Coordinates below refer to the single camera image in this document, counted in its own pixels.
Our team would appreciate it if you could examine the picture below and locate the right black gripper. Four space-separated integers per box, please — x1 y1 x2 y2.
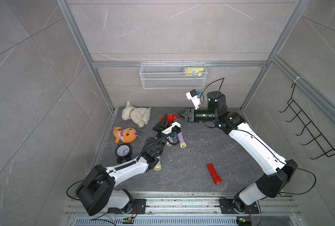
174 108 216 124

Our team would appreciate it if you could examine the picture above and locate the red flashlight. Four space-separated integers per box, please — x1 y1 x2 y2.
207 164 222 185
168 113 178 122

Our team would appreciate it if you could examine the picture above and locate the purple flashlight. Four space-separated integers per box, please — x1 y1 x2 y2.
166 137 173 147
177 132 187 148

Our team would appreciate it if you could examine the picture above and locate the green flashlight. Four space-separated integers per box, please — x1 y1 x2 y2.
154 159 162 171

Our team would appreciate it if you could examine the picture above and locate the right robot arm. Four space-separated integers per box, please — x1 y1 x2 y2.
176 89 297 213

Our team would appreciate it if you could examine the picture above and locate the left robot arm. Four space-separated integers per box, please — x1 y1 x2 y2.
76 115 181 216

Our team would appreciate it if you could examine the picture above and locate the white plush dog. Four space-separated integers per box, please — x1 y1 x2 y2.
121 101 151 128

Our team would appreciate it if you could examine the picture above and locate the orange plush toy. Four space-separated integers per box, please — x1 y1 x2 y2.
113 127 140 143

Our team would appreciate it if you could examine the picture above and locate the yellow item in basket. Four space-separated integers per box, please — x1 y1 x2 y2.
183 67 205 77

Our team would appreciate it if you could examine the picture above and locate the black alarm clock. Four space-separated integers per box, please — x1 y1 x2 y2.
115 143 132 164

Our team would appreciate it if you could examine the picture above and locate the black corrugated cable left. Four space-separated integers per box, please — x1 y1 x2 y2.
136 132 175 162

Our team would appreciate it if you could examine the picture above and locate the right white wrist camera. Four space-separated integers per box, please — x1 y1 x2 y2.
186 89 201 110

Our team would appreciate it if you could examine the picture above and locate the white wire wall basket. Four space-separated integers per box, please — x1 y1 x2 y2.
139 63 208 89

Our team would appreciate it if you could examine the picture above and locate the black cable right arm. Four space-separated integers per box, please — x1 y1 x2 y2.
199 77 317 196

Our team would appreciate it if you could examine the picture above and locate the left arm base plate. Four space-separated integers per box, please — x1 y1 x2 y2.
108 199 146 214

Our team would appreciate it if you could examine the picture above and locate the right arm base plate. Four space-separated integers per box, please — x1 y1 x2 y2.
219 197 260 214

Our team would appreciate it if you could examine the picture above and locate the black wall hook rack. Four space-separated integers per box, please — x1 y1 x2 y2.
279 83 335 160

